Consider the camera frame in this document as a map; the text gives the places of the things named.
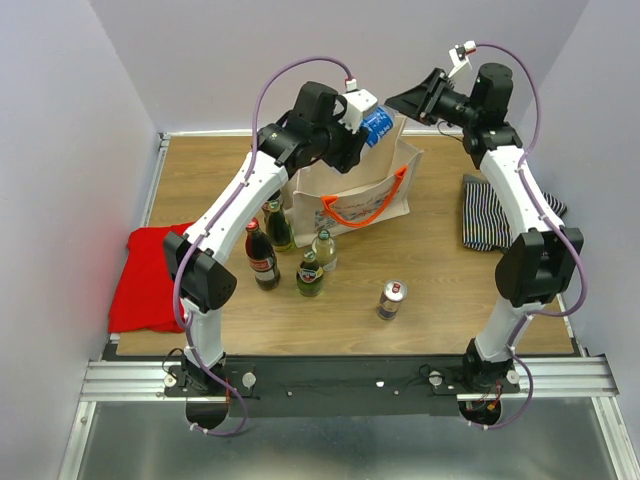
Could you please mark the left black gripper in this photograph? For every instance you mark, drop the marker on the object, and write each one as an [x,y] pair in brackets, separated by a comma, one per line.
[350,153]

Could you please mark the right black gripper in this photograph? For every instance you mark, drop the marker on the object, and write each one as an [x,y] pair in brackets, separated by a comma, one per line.
[419,102]

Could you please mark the blue label water bottle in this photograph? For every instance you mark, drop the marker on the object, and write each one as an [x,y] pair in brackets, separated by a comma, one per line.
[378,124]

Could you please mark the beige canvas tote bag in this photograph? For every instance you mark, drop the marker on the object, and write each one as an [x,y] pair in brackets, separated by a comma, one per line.
[375,190]

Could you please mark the cola glass bottle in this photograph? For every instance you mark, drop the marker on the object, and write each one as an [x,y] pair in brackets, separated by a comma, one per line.
[261,257]
[266,209]

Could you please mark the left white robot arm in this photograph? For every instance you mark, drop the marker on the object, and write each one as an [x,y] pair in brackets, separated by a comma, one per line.
[197,259]

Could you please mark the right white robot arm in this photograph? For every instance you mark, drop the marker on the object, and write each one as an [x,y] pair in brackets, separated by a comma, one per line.
[542,256]

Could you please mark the rear green glass bottle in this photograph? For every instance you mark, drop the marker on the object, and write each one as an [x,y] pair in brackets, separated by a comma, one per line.
[278,228]

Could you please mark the clear glass soda bottle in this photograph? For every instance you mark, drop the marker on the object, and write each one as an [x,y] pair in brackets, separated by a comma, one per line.
[325,250]

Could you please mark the striped folded cloth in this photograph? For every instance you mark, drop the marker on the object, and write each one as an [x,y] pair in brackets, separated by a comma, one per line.
[485,226]

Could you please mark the front green beer bottle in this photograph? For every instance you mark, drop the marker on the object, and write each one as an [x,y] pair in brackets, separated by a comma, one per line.
[309,276]

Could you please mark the red bull energy can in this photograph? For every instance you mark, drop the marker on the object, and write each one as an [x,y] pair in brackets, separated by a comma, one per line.
[393,294]

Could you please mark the red folded cloth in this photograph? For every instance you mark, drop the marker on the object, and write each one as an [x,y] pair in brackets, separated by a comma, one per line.
[143,296]

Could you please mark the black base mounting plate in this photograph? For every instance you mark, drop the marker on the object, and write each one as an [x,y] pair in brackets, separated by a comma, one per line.
[345,386]

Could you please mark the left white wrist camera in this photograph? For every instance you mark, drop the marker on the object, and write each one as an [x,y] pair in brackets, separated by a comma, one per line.
[360,103]

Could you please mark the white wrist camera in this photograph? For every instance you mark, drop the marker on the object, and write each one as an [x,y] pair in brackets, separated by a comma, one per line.
[360,103]
[460,58]

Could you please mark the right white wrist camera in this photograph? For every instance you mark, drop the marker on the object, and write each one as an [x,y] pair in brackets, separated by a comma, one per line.
[460,58]

